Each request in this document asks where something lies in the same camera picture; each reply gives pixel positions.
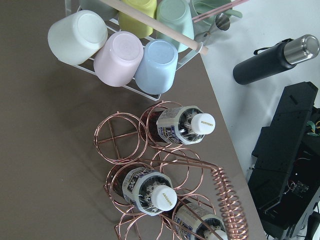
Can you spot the tea bottle white cap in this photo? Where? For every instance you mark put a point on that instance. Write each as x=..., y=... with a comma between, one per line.
x=184, y=125

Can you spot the copper wire bottle basket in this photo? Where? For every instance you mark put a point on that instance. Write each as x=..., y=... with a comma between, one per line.
x=123, y=139

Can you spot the blue plastic cup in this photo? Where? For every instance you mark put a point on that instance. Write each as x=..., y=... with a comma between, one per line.
x=156, y=72

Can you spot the pink plastic cup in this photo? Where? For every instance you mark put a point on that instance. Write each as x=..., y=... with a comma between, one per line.
x=117, y=61

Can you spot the green plastic cup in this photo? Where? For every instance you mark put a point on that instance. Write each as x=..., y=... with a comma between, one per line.
x=176, y=14

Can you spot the yellow plastic cup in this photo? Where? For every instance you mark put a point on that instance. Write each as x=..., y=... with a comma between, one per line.
x=129, y=24

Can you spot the green cloth with straws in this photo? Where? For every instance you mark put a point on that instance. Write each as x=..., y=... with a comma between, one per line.
x=199, y=7

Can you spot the steel jigger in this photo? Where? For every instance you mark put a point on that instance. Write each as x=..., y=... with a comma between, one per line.
x=221, y=23

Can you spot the white plastic cup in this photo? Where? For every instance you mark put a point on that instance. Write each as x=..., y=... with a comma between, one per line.
x=75, y=38

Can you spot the black thermos flask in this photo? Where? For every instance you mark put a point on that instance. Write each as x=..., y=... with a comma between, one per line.
x=283, y=56

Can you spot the black electronics chassis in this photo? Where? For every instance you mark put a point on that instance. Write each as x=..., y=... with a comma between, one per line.
x=285, y=180

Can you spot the white wire cup rack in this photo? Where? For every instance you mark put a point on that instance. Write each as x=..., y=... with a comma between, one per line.
x=108, y=13

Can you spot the wooden rack handle rod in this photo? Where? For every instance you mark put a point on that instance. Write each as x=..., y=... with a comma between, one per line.
x=160, y=27

